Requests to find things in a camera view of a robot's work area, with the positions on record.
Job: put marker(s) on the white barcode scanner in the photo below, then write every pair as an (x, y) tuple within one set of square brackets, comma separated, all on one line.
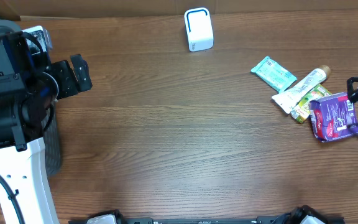
[(199, 29)]

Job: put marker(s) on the green tea carton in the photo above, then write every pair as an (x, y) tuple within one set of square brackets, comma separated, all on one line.
[(301, 111)]

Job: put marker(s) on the purple Carefree pad pack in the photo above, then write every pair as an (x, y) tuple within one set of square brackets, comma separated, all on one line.
[(333, 117)]

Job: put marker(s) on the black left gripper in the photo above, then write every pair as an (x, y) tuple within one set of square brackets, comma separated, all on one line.
[(71, 85)]

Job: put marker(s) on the teal wet wipes pack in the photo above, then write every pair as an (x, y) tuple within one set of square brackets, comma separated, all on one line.
[(271, 72)]

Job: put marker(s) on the grey plastic basket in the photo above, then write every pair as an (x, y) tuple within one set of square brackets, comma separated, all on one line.
[(53, 159)]

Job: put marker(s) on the white tube gold cap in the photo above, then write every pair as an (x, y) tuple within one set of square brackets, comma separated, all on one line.
[(288, 99)]

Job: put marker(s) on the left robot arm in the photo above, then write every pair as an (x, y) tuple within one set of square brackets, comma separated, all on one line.
[(30, 84)]

